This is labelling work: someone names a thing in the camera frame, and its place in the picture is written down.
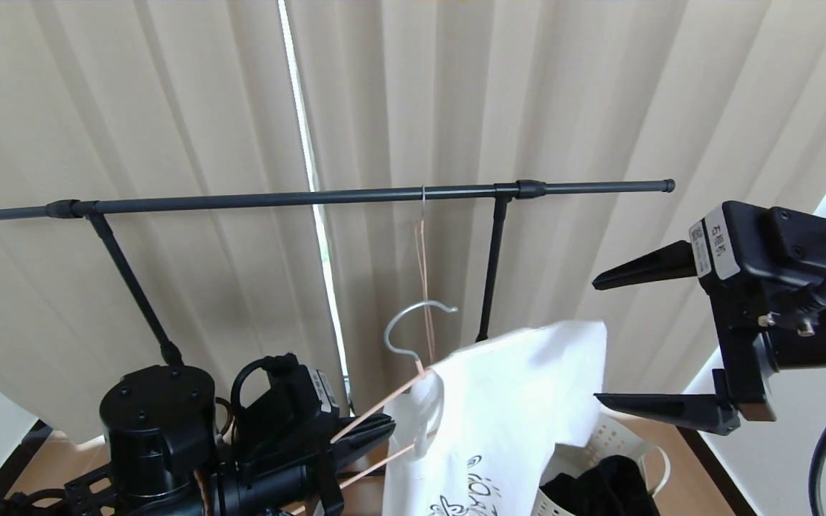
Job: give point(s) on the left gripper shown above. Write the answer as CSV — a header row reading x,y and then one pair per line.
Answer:
x,y
269,491

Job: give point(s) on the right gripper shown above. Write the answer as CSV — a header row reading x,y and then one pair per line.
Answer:
x,y
743,358

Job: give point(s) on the pink clothes hanger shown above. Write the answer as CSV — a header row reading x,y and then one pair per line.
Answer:
x,y
377,408
426,287

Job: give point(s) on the white printed t-shirt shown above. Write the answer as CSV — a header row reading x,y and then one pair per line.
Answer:
x,y
513,401

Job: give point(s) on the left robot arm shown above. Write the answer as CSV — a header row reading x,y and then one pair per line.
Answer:
x,y
155,430

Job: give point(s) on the white laundry basket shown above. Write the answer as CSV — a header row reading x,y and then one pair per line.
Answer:
x,y
610,437

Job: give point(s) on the black clothes rack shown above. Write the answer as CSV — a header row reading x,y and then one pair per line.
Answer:
x,y
241,199

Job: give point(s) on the black garment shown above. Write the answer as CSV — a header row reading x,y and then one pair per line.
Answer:
x,y
606,487

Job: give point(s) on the beige curtain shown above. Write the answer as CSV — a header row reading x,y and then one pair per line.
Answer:
x,y
133,86

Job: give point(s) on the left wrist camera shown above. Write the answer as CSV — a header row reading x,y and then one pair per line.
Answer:
x,y
298,401

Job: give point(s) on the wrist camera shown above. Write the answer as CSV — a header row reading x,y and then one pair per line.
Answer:
x,y
779,244
298,401

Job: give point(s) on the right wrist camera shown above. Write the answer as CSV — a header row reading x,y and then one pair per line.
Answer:
x,y
779,244

